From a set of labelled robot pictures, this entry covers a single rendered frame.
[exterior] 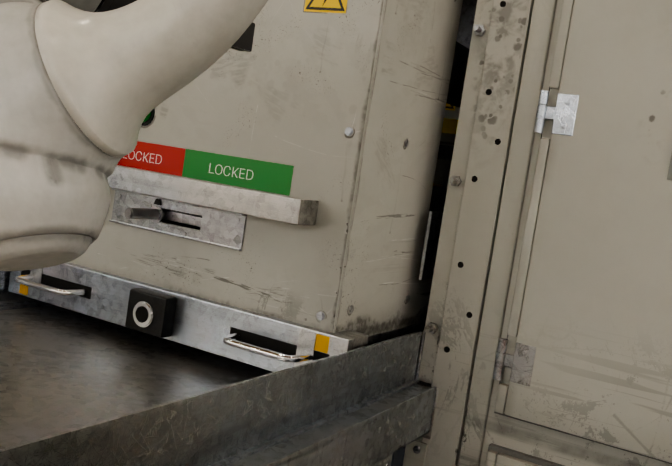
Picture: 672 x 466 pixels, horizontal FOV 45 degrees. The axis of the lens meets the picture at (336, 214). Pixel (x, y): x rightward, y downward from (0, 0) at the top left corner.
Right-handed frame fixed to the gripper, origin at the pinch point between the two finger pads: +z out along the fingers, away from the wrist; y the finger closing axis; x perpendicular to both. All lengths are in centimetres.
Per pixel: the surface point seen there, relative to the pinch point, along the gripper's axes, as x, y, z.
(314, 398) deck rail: -35.4, 13.3, 4.7
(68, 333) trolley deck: -38.1, -25.6, 8.9
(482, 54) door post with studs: 4.6, 15.5, 32.1
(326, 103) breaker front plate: -5.1, 4.7, 13.5
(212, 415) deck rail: -33.6, 13.4, -12.6
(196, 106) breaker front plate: -7.2, -13.6, 13.5
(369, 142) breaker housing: -8.8, 10.2, 14.9
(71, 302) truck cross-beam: -35.0, -29.1, 12.2
